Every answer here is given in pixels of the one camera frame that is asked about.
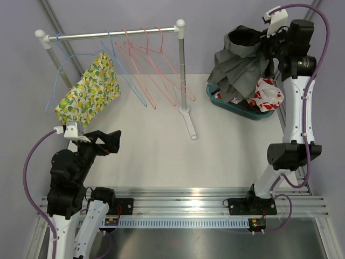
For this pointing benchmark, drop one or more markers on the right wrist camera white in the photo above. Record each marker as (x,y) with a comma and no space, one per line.
(277,18)

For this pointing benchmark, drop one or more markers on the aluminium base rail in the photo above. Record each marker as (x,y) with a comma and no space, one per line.
(210,202)

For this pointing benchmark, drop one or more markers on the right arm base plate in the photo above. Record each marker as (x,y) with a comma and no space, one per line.
(241,207)

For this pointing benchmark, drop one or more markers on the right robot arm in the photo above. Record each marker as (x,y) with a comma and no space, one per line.
(297,149)

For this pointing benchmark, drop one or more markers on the slotted cable duct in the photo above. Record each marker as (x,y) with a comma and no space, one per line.
(160,223)

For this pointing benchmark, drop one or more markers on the pink hanger of dotted skirt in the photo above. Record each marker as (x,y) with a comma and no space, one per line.
(125,50)

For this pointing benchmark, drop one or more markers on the metal clothes rack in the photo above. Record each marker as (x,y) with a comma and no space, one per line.
(46,41)

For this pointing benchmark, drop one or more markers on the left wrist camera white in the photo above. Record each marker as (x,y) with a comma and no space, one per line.
(72,130)

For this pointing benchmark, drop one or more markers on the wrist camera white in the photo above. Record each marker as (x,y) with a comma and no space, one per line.
(277,18)
(72,130)

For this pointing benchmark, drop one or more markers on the red floral white garment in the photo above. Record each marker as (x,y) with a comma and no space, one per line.
(255,96)

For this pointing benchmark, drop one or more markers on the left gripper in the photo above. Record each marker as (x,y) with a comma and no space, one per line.
(111,141)

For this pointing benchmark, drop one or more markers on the grey garment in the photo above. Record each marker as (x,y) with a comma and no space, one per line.
(240,64)

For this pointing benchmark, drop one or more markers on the teal plastic bin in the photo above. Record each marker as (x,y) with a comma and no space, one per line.
(241,109)

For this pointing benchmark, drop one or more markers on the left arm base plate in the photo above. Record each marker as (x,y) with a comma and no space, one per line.
(123,205)

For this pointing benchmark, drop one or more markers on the lemon print garment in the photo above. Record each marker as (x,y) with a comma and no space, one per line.
(97,87)

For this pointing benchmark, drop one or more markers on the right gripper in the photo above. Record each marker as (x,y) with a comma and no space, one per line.
(266,41)

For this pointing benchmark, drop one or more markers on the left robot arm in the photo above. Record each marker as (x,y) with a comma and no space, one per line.
(67,192)

